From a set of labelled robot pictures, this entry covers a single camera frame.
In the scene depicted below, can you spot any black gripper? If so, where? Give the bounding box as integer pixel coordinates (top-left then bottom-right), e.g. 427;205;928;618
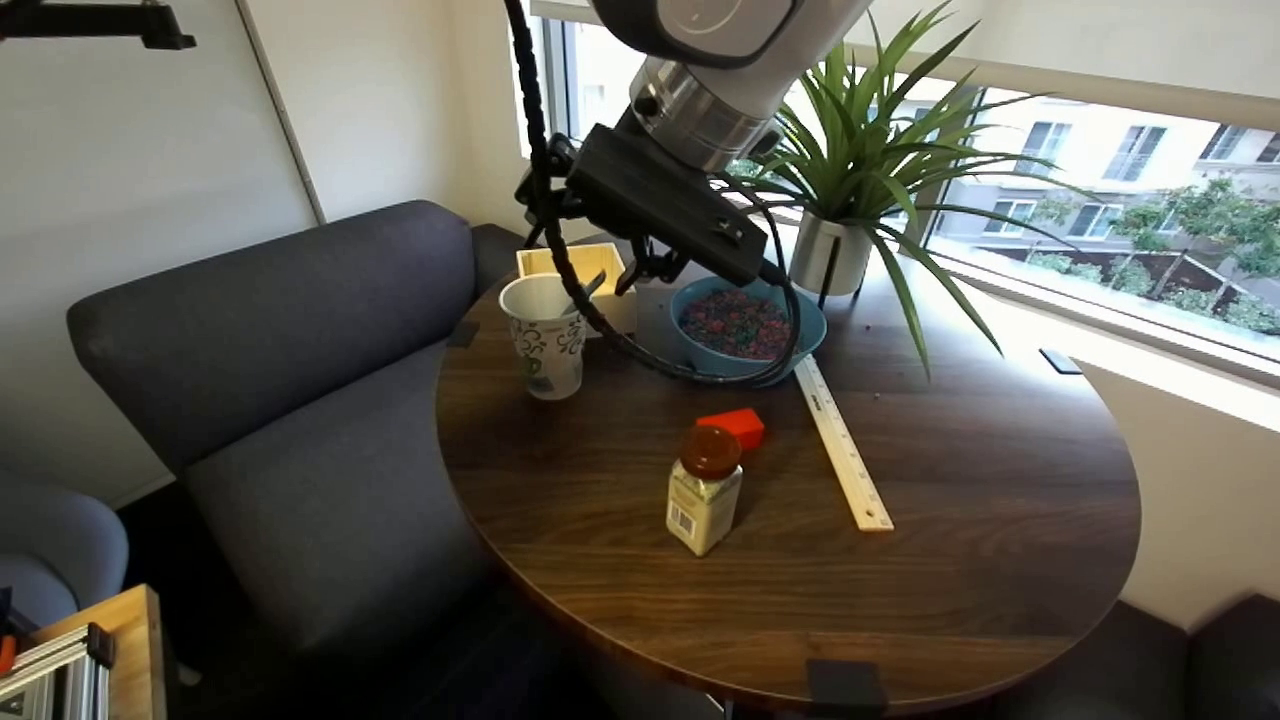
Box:
597;157;716;301

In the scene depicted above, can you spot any colourful cereal heap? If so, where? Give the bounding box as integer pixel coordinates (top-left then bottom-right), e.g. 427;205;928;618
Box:
679;283;799;363

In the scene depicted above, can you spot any white printed paper cup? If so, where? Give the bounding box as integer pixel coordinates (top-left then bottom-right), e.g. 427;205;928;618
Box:
495;271;594;404

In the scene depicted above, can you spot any square pale wooden box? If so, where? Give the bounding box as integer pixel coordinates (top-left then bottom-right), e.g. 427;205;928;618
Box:
512;242;644;338

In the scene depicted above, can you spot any blue bowl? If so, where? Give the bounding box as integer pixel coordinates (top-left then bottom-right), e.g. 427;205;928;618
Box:
663;271;832;391

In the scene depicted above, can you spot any white plant pot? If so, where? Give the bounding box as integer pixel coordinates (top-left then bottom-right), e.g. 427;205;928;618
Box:
789;213;876;304

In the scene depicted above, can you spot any orange block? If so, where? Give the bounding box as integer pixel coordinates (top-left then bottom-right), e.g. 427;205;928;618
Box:
694;404;771;465

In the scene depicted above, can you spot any spice jar with brown lid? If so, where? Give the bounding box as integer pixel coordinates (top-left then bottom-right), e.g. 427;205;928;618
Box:
663;422;750;561

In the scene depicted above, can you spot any green spiky plant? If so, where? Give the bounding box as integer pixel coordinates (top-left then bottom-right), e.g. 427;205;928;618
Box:
725;0;1072;378

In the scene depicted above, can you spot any pale wooden ruler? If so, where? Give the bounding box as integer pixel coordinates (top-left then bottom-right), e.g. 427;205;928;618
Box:
789;354;899;538

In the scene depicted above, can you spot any grey sofa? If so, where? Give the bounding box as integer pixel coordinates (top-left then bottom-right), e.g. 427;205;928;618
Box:
63;197;536;655

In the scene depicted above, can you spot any black tape patch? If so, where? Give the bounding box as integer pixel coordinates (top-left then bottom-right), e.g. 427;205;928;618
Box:
805;655;892;712

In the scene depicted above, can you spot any light blue chair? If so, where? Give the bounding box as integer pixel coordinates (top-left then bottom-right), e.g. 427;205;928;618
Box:
0;476;132;632

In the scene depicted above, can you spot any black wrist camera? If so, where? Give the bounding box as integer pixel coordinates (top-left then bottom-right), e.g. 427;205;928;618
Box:
568;126;793;289

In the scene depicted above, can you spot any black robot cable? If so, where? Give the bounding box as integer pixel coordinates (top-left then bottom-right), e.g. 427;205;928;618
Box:
501;0;809;391

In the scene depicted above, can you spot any black overhead camera rig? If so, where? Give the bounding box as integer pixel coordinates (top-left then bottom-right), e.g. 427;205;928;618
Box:
0;0;199;51

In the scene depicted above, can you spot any aluminium rail wooden cart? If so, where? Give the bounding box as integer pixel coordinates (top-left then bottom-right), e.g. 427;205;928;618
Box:
0;581;174;720

